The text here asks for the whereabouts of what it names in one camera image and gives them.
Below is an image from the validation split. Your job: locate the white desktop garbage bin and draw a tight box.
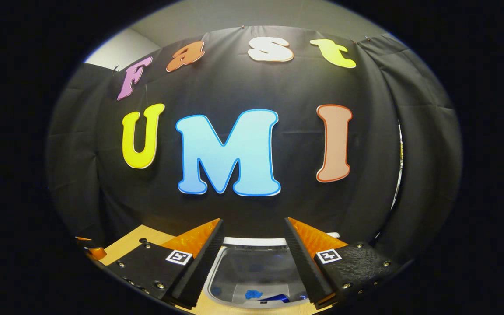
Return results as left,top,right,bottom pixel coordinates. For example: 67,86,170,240
204,232,340,309

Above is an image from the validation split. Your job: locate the black backdrop cloth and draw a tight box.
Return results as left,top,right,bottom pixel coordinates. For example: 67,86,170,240
46,25,462,263

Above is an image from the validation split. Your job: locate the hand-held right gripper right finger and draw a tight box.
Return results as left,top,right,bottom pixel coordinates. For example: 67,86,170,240
283,217,395,309

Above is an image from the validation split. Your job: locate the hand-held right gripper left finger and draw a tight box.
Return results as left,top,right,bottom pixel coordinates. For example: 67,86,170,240
105,218,225,309

